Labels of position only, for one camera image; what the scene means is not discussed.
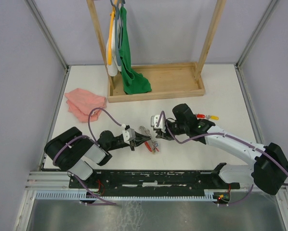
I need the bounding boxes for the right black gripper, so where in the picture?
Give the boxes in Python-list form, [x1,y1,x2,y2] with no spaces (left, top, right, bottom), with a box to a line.
[156,119,188,141]

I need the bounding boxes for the grey key holder with rings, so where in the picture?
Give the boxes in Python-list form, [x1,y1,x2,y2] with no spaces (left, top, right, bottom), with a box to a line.
[139,126,159,154]

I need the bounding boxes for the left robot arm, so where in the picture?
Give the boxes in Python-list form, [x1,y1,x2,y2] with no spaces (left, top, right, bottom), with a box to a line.
[44,127,151,188]

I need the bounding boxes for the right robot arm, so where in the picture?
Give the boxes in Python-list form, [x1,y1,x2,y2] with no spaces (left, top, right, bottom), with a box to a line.
[151,103,288,195]

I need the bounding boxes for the red tag key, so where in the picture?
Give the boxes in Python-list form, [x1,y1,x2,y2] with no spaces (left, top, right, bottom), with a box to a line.
[196,114,206,119]

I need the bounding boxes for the yellow tag key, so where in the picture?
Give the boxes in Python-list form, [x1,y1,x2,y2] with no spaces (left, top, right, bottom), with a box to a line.
[206,115,219,121]

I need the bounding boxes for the wooden clothes rack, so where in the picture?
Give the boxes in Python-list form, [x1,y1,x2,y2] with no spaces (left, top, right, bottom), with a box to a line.
[86,0,228,103]

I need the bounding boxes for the green hanging garment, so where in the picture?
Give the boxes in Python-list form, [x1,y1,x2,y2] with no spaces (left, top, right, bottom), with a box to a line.
[119,6,152,95]

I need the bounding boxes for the pink folded cloth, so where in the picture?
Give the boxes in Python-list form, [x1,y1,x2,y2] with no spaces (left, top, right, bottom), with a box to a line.
[65,88,106,123]

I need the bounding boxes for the white hanging garment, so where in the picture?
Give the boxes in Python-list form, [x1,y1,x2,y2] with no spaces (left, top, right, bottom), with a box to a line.
[106,24,122,77]

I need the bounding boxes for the yellow clothes hanger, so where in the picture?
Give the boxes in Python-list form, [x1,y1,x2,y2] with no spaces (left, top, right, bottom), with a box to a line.
[107,6,116,65]

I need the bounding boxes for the grey clothes hanger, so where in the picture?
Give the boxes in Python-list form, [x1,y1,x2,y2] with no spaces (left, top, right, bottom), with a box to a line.
[109,0,125,72]

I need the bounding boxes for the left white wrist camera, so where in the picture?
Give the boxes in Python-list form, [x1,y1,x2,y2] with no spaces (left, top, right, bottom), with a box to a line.
[122,125,136,144]

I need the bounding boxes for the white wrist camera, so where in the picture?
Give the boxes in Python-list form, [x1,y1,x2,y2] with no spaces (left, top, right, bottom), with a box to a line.
[122,125,136,144]
[151,115,166,132]

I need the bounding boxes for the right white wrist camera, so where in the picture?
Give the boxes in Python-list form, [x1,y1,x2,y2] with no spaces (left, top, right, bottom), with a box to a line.
[151,115,166,132]

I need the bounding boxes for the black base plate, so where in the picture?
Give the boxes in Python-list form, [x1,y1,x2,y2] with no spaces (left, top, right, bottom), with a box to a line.
[83,169,240,197]

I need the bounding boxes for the grey cable duct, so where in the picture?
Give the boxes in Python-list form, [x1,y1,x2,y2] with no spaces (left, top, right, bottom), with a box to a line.
[35,189,224,200]

